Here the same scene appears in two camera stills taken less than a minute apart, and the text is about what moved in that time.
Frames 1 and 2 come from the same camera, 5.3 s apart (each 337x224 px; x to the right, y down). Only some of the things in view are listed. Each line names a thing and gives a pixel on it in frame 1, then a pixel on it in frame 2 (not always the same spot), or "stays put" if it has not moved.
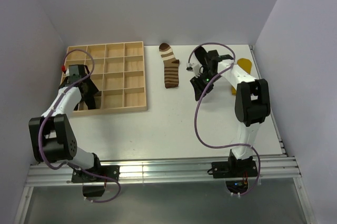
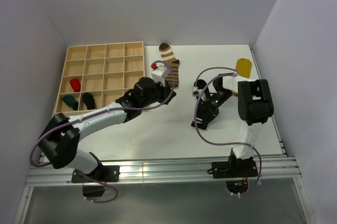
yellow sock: [245, 64] stays put
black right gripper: [198, 87] → [208, 113]
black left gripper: [92, 89] → [166, 93]
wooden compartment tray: [118, 70] stays put
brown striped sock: [171, 65] stays put
